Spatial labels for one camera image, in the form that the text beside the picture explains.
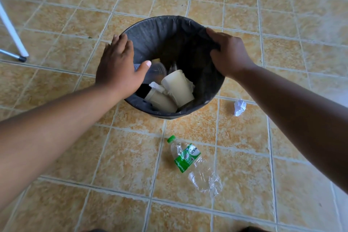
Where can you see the person's right hand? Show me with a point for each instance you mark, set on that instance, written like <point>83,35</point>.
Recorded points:
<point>233,55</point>

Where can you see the person's left hand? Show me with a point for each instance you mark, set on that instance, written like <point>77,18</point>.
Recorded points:
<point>117,68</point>

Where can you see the clear plastic cup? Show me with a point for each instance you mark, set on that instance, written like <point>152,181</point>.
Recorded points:
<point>157,72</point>

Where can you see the white tissue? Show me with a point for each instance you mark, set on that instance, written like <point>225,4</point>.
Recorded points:
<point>156,85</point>

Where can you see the white paper cup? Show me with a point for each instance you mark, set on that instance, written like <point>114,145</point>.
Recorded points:
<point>178,87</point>
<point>160,102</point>

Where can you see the black bin with liner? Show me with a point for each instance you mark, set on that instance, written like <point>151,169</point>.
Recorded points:
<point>164,117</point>

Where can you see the green-label water bottle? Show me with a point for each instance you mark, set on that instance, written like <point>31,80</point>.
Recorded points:
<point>187,158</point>

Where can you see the person's right forearm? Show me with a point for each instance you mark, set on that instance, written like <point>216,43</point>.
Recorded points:
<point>299,120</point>

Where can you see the person's left forearm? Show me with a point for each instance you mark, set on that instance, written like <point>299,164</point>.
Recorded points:
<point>54,131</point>

